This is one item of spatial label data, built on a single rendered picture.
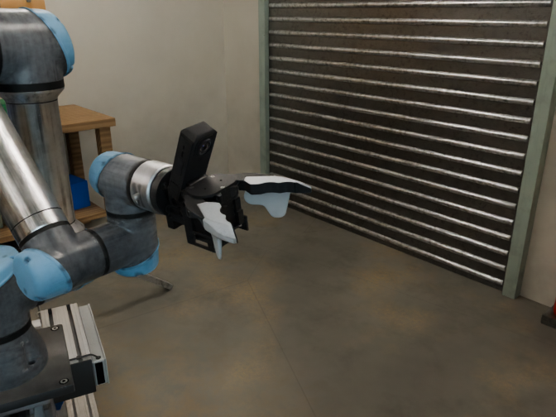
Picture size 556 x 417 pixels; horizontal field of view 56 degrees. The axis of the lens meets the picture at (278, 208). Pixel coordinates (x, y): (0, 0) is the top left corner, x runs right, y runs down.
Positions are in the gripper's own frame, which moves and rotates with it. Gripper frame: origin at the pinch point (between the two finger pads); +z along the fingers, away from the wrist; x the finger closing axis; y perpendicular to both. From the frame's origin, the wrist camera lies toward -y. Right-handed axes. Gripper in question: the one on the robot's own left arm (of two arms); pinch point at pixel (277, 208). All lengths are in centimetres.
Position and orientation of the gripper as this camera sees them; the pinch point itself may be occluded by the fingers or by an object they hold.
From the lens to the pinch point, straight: 62.8
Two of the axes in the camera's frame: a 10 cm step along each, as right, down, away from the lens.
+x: -6.1, 4.1, -6.8
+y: 0.8, 8.9, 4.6
